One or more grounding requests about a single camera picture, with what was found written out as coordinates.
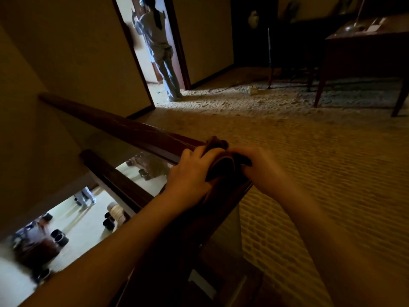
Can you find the dark wooden door frame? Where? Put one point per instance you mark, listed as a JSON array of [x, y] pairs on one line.
[[174, 44]]

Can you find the dark wooden lower rail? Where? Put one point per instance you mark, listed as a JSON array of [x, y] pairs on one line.
[[116, 183]]

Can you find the person's right forearm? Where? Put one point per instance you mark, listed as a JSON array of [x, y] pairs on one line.
[[332, 252]]

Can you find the dark cabinet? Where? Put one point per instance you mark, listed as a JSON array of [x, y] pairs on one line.
[[254, 44]]

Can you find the white paper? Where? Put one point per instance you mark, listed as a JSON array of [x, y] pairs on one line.
[[374, 26]]

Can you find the dark brown cloth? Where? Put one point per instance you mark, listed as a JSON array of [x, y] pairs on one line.
[[225, 166]]

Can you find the person's right hand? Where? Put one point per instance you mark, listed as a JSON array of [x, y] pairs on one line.
[[263, 172]]

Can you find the person's left forearm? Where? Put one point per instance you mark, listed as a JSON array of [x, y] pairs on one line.
[[105, 262]]

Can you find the dark wooden chair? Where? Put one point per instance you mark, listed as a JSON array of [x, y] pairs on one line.
[[287, 51]]

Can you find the person's left hand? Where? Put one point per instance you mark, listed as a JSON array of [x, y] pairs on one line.
[[187, 179]]

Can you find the clear plastic bottle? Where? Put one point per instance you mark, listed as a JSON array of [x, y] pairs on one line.
[[252, 90]]

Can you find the dark wooden handrail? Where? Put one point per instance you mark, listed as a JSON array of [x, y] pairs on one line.
[[127, 129]]

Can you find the person's left fingers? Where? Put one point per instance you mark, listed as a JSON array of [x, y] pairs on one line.
[[204, 153]]

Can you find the person's right fingers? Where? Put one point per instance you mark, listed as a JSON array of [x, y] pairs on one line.
[[242, 151]]

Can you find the dark wooden table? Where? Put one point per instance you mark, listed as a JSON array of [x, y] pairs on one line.
[[367, 51]]

